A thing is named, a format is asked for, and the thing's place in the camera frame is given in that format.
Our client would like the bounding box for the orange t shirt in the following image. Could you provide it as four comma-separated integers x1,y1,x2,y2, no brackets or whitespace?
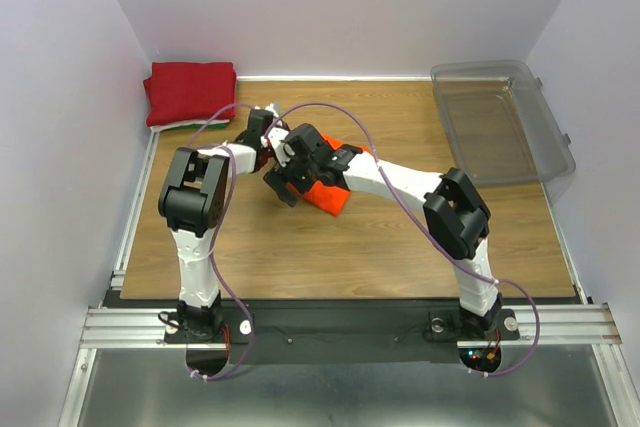
288,125,369,216

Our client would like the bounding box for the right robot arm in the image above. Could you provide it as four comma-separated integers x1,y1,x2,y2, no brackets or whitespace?
261,123,501,337

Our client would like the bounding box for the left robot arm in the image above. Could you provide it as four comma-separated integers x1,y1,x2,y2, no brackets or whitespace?
158,104,279,342

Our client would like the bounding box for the folded green t shirt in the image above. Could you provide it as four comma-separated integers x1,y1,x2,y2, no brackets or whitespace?
199,120,230,129

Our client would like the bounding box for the folded red t shirt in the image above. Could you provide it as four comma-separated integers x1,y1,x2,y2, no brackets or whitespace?
143,62,237,127

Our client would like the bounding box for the folded white t shirt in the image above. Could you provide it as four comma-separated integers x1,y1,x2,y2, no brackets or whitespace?
149,119,209,133

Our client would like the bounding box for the clear plastic bin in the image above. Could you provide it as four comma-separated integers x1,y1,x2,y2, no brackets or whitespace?
430,60,576,187

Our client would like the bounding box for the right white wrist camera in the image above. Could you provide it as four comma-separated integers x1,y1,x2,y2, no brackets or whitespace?
263,127,295,167

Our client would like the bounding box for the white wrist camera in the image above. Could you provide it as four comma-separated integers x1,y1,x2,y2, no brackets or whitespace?
264,103,281,119
263,127,295,167

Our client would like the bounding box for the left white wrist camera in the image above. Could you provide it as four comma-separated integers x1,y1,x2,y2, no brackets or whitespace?
264,103,281,119

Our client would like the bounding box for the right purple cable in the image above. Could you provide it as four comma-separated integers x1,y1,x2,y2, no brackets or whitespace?
262,102,540,379

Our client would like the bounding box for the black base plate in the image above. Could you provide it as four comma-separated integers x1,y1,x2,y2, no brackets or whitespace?
159,298,520,373

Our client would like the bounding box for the aluminium rail frame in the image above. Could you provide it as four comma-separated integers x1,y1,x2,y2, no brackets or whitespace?
57,75,640,427

